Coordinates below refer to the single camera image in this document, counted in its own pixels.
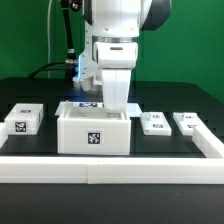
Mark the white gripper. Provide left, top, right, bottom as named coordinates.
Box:
left=93, top=42, right=138, bottom=118

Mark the white U-shaped workspace fence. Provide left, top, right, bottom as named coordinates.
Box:
left=0, top=126, right=224, bottom=184

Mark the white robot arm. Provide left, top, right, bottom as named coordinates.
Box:
left=77, top=0, right=172, bottom=116

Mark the small white box part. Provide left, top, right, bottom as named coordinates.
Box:
left=4, top=103, right=43, bottom=135

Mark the flat white marker base plate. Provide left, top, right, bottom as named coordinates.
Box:
left=55, top=101, right=142, bottom=117

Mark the white thin cable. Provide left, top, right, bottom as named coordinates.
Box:
left=46, top=0, right=54, bottom=80

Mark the black cable bundle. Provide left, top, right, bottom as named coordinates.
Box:
left=27, top=0, right=84, bottom=80

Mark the white cabinet body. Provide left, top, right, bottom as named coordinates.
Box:
left=57, top=106, right=131, bottom=155

